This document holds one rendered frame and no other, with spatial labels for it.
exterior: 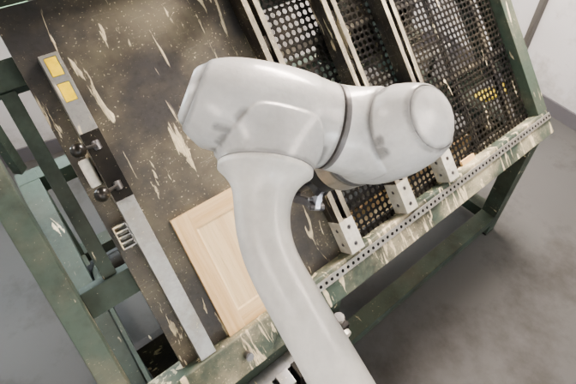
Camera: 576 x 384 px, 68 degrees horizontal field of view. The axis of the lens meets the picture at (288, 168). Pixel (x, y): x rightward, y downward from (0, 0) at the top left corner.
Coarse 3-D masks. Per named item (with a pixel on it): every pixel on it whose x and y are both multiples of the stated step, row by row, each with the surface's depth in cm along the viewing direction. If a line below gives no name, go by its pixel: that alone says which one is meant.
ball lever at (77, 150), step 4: (96, 140) 112; (76, 144) 101; (80, 144) 102; (92, 144) 110; (96, 144) 112; (100, 144) 113; (72, 148) 101; (76, 148) 101; (80, 148) 101; (84, 148) 102; (88, 148) 107; (96, 148) 112; (72, 152) 101; (76, 152) 101; (80, 152) 101; (84, 152) 102; (76, 156) 101; (80, 156) 102
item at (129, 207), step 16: (48, 80) 112; (64, 80) 111; (80, 96) 112; (80, 112) 112; (80, 128) 112; (96, 128) 114; (128, 208) 117; (128, 224) 117; (144, 224) 119; (144, 240) 118; (144, 256) 120; (160, 256) 120; (160, 272) 120; (176, 288) 122; (176, 304) 122; (192, 320) 124; (192, 336) 124; (208, 352) 126
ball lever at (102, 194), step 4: (120, 180) 115; (116, 184) 113; (120, 184) 114; (100, 188) 104; (104, 188) 104; (112, 188) 110; (116, 188) 112; (120, 188) 114; (96, 192) 103; (100, 192) 103; (104, 192) 103; (108, 192) 104; (96, 196) 103; (100, 196) 103; (104, 196) 103; (108, 196) 104; (100, 200) 103; (104, 200) 104
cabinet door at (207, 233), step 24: (192, 216) 127; (216, 216) 131; (192, 240) 127; (216, 240) 131; (192, 264) 127; (216, 264) 130; (240, 264) 134; (216, 288) 130; (240, 288) 134; (240, 312) 133
